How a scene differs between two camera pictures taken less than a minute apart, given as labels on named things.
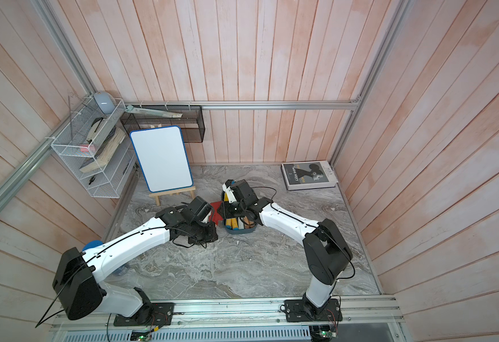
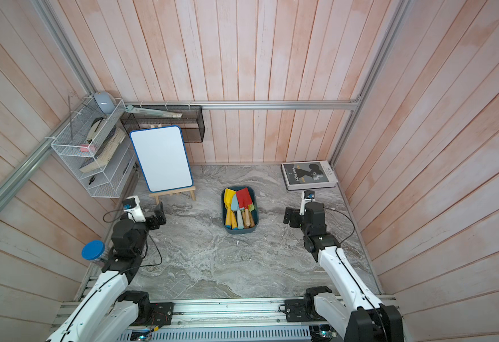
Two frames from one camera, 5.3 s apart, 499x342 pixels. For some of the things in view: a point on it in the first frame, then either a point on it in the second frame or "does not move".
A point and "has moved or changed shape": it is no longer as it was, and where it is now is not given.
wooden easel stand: x=175 y=191 does not move
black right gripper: x=226 y=210 → x=290 y=211
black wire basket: x=192 y=123 does not move
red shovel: x=215 y=216 has moved or changed shape
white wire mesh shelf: x=98 y=149 does not move
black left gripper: x=210 y=237 → x=160 y=216
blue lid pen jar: x=92 y=244 does not move
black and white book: x=309 y=174 does not move
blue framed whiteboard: x=163 y=159 does not move
